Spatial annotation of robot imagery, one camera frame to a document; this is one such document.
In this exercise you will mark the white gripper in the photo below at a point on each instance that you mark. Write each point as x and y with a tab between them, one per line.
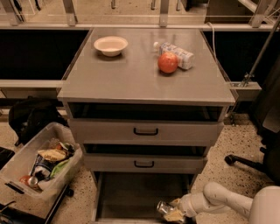
185	205

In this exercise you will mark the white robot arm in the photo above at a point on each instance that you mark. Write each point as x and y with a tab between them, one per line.
264	208

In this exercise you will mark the bottom open drawer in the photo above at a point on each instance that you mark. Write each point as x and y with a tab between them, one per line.
132	198

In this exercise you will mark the middle grey drawer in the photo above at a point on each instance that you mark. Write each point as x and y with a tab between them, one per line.
144	163

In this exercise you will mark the grey drawer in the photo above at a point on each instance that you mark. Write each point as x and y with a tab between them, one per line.
94	131
144	163

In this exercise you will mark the grey drawer cabinet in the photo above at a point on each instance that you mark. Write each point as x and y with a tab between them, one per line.
131	87

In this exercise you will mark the top grey drawer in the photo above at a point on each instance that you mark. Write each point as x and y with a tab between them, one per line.
94	131

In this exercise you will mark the red can in bin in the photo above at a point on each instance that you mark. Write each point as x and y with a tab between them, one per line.
29	180

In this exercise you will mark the green snack bag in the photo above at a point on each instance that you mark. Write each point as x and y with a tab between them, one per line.
58	168

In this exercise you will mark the clear plastic bin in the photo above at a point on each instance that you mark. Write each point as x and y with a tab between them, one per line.
22	162

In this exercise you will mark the yellow chip bag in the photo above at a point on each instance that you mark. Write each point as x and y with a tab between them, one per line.
53	155

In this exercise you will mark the red apple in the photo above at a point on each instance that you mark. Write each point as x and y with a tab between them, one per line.
167	62

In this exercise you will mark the plastic water bottle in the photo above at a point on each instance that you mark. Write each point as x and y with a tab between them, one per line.
185	58

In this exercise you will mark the black cart under bin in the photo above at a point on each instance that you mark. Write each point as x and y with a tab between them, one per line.
11	215

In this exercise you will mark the black backpack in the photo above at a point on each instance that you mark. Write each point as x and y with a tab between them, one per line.
28	117

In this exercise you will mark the white ceramic bowl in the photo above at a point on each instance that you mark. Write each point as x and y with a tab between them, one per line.
110	46

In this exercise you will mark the metal clamp bracket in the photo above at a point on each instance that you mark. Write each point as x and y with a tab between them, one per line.
251	74

